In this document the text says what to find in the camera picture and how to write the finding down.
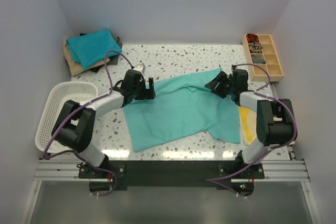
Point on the dark grey rolled cloth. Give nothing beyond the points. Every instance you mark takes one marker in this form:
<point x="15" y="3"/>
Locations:
<point x="258" y="59"/>

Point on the white plastic laundry basket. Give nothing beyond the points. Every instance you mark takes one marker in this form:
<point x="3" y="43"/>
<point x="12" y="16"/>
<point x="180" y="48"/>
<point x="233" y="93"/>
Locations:
<point x="77" y="91"/>

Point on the wooden compartment box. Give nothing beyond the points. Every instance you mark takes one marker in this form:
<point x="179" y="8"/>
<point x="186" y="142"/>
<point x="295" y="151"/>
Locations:
<point x="272" y="65"/>

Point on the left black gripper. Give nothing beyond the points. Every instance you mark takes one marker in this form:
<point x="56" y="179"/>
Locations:
<point x="147" y="94"/>

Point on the folded tan t shirt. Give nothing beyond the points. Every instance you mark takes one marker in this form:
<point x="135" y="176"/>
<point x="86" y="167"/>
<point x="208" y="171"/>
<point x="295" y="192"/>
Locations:
<point x="74" y="67"/>

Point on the grey patterned rolled cloth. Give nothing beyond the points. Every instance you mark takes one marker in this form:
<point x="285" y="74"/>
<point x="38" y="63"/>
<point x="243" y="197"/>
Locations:
<point x="255" y="48"/>

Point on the red black patterned cloth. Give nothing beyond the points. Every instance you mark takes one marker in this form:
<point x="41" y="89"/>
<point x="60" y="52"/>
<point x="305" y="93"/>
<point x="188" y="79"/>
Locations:
<point x="252" y="39"/>

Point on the yellow chick towel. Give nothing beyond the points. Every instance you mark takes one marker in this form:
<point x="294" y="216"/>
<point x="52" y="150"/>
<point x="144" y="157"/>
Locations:
<point x="247" y="119"/>

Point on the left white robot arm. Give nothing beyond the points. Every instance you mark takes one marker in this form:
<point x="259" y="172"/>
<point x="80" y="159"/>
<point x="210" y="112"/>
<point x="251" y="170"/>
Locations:
<point x="74" y="125"/>

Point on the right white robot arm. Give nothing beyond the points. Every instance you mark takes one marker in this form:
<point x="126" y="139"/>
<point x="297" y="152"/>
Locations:
<point x="275" y="120"/>

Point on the mint green t shirt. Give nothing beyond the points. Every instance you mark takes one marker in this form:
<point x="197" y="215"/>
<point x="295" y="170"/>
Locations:
<point x="182" y="107"/>

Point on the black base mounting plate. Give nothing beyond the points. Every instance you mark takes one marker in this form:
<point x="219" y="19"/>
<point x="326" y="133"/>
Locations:
<point x="120" y="175"/>

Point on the folded teal t shirt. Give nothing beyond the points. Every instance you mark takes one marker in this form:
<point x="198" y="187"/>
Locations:
<point x="91" y="48"/>

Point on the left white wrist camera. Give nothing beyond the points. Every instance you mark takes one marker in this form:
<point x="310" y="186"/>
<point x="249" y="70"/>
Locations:
<point x="140" y="68"/>

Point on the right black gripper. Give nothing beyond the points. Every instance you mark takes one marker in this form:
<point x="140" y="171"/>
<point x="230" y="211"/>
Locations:
<point x="211" y="85"/>

